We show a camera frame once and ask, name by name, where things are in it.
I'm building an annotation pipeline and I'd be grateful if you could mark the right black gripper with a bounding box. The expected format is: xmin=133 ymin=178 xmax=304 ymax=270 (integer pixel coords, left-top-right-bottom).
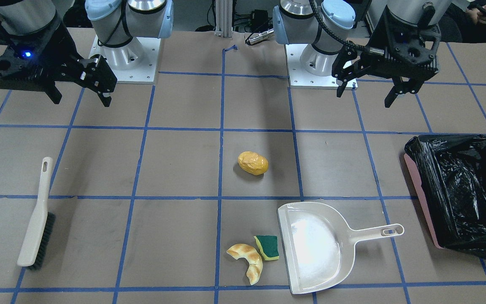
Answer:
xmin=0 ymin=17 xmax=117 ymax=107

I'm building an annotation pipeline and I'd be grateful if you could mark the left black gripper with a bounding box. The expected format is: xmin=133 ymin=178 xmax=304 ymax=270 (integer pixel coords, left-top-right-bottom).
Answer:
xmin=332 ymin=6 xmax=440 ymax=108

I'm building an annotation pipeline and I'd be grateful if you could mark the beige hand brush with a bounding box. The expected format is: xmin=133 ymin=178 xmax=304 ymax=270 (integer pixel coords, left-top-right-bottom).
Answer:
xmin=17 ymin=157 xmax=56 ymax=271

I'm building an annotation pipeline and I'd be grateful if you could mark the beige plastic dustpan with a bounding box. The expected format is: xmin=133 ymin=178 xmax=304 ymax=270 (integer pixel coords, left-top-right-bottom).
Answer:
xmin=277 ymin=201 xmax=405 ymax=295

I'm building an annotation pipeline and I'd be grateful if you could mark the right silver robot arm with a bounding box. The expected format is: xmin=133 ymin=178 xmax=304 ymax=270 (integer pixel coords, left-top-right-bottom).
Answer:
xmin=0 ymin=0 xmax=173 ymax=106

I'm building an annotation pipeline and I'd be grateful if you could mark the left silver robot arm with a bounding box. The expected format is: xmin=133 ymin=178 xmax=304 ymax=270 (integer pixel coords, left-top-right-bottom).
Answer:
xmin=273 ymin=0 xmax=451 ymax=108

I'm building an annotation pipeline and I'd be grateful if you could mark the pink bin with black bag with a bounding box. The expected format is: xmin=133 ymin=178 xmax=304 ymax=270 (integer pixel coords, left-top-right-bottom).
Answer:
xmin=404 ymin=134 xmax=486 ymax=259

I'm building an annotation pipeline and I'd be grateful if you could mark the yellow potato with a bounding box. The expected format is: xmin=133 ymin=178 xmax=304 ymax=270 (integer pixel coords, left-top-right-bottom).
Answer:
xmin=238 ymin=151 xmax=269 ymax=176

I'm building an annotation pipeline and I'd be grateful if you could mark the green yellow sponge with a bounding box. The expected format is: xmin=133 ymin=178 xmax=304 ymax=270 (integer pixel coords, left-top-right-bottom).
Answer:
xmin=254 ymin=235 xmax=279 ymax=261

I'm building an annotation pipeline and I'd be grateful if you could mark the croissant piece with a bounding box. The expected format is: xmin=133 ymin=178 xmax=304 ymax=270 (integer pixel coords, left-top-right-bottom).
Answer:
xmin=226 ymin=244 xmax=264 ymax=285

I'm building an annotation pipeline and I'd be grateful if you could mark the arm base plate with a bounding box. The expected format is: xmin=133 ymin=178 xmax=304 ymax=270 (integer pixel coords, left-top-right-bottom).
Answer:
xmin=89 ymin=36 xmax=163 ymax=84
xmin=285 ymin=44 xmax=343 ymax=90

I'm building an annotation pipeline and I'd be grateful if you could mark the aluminium frame post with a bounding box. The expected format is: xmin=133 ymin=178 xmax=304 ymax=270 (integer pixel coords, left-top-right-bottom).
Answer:
xmin=214 ymin=0 xmax=234 ymax=39

